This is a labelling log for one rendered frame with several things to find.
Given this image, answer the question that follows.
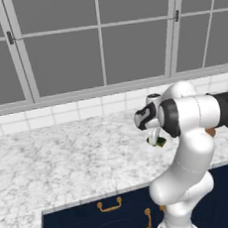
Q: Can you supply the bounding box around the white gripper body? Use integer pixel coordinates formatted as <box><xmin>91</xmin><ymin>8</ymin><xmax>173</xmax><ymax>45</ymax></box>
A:
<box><xmin>146</xmin><ymin>127</ymin><xmax>163</xmax><ymax>147</ymax></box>

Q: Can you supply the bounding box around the green sponge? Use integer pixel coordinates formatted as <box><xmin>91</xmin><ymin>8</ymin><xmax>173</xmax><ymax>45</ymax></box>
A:
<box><xmin>156</xmin><ymin>136</ymin><xmax>169</xmax><ymax>150</ymax></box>

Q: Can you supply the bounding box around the brown wooden cutting board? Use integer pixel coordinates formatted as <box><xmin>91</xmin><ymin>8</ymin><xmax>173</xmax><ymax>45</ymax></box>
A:
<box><xmin>204</xmin><ymin>126</ymin><xmax>218</xmax><ymax>139</ymax></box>

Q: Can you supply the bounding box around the navy drawer front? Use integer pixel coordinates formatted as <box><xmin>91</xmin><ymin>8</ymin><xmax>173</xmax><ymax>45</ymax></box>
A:
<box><xmin>39</xmin><ymin>184</ymin><xmax>157</xmax><ymax>226</ymax></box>

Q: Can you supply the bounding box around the grey framed window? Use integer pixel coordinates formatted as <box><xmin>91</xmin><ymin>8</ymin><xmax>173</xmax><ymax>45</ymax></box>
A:
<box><xmin>0</xmin><ymin>0</ymin><xmax>228</xmax><ymax>118</ymax></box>

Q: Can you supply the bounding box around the dark window latch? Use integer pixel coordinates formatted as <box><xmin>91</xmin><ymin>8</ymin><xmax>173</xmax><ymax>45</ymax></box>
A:
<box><xmin>172</xmin><ymin>8</ymin><xmax>182</xmax><ymax>23</ymax></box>
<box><xmin>6</xmin><ymin>30</ymin><xmax>16</xmax><ymax>46</ymax></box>

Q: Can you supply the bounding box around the gold drawer handle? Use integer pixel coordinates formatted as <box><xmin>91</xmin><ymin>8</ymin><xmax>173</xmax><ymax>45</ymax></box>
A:
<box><xmin>96</xmin><ymin>196</ymin><xmax>124</xmax><ymax>214</ymax></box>

